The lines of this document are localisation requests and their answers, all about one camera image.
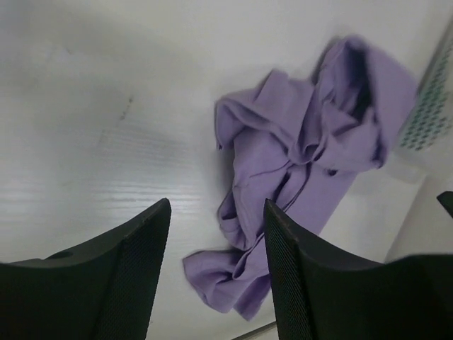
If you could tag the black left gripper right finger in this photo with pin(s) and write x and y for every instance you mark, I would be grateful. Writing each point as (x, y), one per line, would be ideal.
(321, 291)

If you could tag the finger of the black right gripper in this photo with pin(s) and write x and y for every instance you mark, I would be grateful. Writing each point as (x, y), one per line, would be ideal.
(446, 201)

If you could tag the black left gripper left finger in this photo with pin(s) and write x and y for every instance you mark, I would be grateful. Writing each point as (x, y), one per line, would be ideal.
(103, 288)

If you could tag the purple t-shirt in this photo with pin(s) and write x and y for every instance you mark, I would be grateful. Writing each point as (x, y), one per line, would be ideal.
(299, 143)

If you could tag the white plastic laundry basket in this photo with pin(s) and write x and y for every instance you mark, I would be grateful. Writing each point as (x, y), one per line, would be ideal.
(426, 139)

